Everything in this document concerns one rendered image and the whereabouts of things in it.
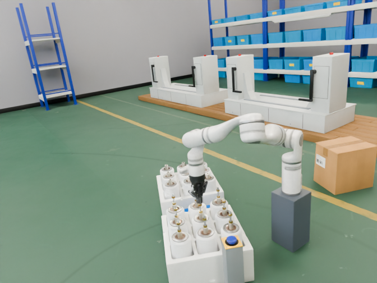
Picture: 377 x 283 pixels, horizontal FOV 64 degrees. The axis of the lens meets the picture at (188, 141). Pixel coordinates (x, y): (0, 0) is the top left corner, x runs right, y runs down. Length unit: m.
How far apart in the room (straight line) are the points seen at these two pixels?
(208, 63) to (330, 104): 1.99
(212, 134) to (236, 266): 0.53
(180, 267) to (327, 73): 2.32
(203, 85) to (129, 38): 3.73
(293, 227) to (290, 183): 0.22
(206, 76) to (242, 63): 0.74
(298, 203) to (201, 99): 3.12
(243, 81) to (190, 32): 4.95
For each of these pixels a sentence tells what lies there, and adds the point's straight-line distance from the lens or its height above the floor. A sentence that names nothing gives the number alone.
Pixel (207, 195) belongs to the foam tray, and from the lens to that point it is 1.86.
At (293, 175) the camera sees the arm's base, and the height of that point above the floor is 0.41.
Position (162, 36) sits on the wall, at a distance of 8.28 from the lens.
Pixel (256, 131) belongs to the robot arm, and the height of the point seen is 0.76.
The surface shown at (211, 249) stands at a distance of 1.43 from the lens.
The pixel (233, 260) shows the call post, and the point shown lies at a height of 0.25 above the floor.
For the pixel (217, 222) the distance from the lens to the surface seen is 1.53.
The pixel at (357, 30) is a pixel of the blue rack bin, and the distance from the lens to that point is 5.93.
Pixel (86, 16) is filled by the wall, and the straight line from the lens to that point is 7.53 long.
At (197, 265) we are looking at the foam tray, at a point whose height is 0.14.
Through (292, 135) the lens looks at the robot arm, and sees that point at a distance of 1.48.
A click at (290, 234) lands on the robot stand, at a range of 1.67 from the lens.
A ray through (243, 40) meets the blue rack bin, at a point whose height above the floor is 0.90.
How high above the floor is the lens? 1.09
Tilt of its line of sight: 19 degrees down
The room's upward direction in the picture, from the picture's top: 6 degrees counter-clockwise
